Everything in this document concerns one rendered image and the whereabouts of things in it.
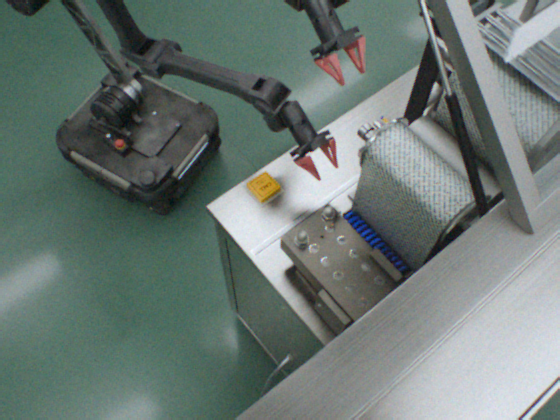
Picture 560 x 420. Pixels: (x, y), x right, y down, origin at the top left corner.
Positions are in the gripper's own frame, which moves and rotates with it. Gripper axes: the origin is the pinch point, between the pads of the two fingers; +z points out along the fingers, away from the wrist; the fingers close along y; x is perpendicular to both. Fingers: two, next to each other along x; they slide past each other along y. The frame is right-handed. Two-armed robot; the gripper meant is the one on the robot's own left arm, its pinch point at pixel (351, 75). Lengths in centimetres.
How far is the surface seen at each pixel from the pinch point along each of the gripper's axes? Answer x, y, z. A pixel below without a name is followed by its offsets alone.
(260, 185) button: -38.4, 18.1, 19.0
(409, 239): 4.4, 7.4, 38.1
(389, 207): 2.7, 7.5, 29.6
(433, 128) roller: 3.1, -12.0, 20.0
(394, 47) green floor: -153, -126, 24
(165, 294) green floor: -127, 49, 58
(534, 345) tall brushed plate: 49, 20, 43
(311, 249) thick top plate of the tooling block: -13.3, 23.0, 33.2
